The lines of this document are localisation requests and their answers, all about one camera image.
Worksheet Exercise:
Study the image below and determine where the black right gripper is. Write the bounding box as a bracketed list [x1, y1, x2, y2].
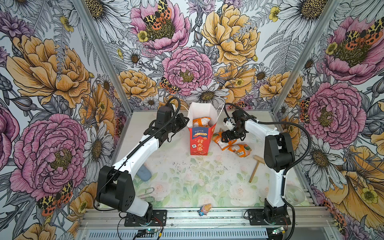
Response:
[221, 125, 246, 143]

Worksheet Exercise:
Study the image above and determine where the orange snack bag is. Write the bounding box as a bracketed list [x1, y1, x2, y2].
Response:
[228, 144, 252, 158]
[211, 129, 237, 151]
[193, 117, 211, 128]

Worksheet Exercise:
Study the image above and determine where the orange snack bag top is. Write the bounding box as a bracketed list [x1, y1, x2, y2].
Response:
[193, 117, 211, 128]

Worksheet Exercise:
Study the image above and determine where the red paper gift bag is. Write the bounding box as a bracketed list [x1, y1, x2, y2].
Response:
[187, 103, 220, 156]

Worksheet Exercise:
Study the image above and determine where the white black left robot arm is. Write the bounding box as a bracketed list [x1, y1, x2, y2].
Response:
[96, 104, 189, 222]

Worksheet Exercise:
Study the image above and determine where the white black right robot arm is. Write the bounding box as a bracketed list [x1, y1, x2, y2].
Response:
[222, 109, 295, 224]

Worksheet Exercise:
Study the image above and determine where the wooden mallet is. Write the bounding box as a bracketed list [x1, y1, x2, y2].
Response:
[249, 155, 265, 183]

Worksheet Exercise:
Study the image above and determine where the blue grey oval sponge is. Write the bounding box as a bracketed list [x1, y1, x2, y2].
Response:
[137, 165, 152, 182]

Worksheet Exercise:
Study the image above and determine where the metal paper clip upper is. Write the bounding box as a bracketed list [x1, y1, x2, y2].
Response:
[139, 187, 155, 198]

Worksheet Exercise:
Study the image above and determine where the metal paper clip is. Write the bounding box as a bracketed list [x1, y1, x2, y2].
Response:
[139, 187, 155, 198]
[144, 196, 155, 203]

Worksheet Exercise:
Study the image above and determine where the metal paper clip lower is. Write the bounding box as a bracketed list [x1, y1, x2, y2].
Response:
[144, 196, 155, 203]

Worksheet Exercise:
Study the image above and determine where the small wrapped candy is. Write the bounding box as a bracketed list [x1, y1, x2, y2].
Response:
[198, 204, 212, 217]

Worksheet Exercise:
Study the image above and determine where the clear glass cup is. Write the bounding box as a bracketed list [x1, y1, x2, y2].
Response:
[285, 185, 306, 206]

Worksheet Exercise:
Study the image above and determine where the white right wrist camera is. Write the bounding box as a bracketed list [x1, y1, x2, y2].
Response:
[225, 118, 236, 130]

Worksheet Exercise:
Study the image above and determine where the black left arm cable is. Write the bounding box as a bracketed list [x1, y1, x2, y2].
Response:
[93, 96, 182, 211]

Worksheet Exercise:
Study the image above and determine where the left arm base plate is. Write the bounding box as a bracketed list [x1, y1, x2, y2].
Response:
[124, 210, 168, 227]

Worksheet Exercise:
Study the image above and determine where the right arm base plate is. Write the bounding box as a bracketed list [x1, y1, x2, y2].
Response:
[245, 209, 292, 226]

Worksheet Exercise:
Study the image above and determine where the aluminium front rail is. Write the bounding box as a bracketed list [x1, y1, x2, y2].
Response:
[80, 206, 335, 230]

